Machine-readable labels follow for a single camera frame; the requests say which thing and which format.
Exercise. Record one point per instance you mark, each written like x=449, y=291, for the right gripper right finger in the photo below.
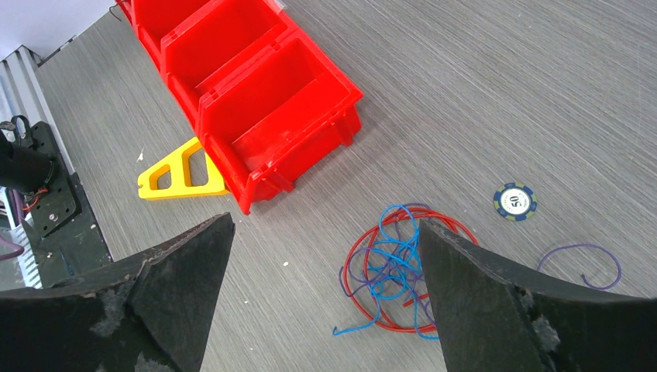
x=493, y=314

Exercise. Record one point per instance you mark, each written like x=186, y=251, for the poker chip top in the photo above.
x=515, y=201

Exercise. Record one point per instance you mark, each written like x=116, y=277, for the red four-compartment bin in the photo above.
x=262, y=97

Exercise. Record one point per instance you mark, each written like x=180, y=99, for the aluminium front rail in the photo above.
x=23, y=105

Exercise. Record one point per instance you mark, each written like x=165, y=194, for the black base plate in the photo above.
x=64, y=235

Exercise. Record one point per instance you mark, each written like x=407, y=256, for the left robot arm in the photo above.
x=24, y=169

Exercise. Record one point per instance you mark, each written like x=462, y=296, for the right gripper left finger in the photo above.
x=151, y=311

